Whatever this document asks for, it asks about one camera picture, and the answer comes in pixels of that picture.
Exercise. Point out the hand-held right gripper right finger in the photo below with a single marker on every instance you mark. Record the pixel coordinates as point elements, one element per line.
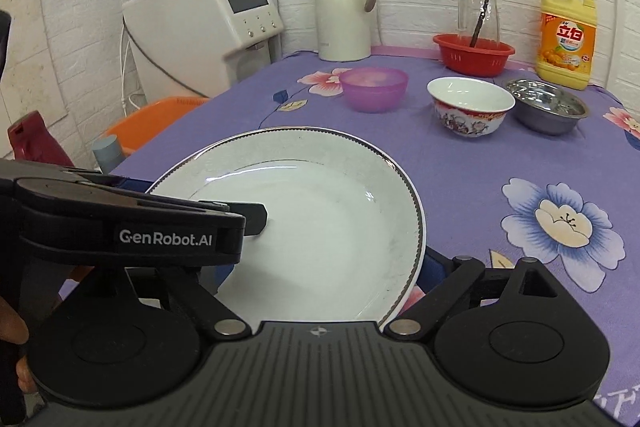
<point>434,269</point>

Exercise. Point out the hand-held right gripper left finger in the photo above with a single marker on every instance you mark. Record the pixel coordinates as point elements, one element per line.
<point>210,307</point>

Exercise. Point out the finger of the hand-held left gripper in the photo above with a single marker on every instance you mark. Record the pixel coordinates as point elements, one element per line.
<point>254,219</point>

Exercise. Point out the white plate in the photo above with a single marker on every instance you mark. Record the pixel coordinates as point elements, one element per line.
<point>325,232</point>

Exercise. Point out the white ceramic bowl red pattern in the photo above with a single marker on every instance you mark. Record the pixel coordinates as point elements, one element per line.
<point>470,107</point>

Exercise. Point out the purple plastic bowl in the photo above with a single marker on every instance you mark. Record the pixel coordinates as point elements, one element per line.
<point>374,89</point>

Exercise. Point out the stainless steel bowl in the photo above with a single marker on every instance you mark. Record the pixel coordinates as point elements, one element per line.
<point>547,109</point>

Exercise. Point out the person's left hand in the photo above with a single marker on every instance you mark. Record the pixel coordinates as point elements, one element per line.
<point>12,322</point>

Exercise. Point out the grey-blue cup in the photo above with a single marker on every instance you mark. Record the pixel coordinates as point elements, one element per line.
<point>110,154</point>

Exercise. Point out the red thermos bottle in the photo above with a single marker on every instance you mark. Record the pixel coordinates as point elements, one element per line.
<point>35,142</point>

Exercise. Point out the orange plastic basin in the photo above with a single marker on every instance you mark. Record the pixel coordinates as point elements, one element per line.
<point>150,119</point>

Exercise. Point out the beige stone board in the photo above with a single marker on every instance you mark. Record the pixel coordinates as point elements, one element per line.
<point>25,57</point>

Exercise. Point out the white water dispenser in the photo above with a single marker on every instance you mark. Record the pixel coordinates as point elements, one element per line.
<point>185,37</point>

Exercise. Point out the black appliance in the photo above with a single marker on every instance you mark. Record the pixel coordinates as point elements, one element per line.
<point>4,42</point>

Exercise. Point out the red plastic colander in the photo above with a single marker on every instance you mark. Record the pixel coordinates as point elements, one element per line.
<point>475,59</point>

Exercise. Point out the cream thermos jug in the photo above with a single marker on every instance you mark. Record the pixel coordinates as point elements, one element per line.
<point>340,12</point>

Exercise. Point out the yellow dish soap bottle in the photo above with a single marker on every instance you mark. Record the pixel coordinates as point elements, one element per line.
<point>567,47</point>

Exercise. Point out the glass carafe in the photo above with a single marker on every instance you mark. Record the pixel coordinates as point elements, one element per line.
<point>470,7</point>

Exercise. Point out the black straw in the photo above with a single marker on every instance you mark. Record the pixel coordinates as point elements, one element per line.
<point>486,2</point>

